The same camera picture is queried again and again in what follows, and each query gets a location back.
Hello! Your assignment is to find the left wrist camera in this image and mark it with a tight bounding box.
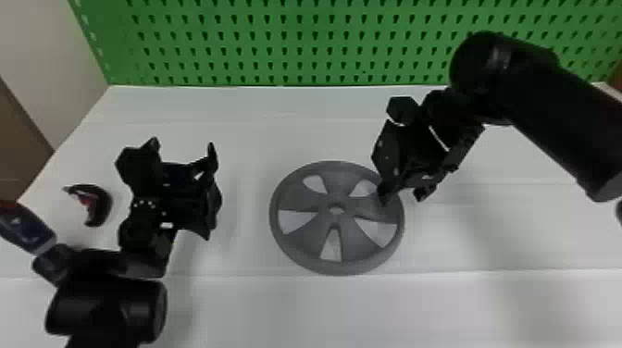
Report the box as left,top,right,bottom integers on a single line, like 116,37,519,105
114,136,165,196

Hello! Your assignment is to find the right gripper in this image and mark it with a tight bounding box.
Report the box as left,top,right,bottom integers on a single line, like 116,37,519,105
370,118,449,206

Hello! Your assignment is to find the grey wheel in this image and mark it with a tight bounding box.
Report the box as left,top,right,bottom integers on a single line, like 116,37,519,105
268,160,406,277

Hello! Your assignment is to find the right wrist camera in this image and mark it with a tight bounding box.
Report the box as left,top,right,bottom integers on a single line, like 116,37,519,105
386,95,422,127

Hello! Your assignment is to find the black curved piece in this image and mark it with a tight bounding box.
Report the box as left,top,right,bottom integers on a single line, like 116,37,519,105
62,182,114,229

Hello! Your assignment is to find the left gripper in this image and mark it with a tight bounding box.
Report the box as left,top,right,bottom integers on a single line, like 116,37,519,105
154,142,224,241

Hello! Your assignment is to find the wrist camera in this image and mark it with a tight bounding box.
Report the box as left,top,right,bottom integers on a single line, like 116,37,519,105
114,136,165,196
386,95,422,127

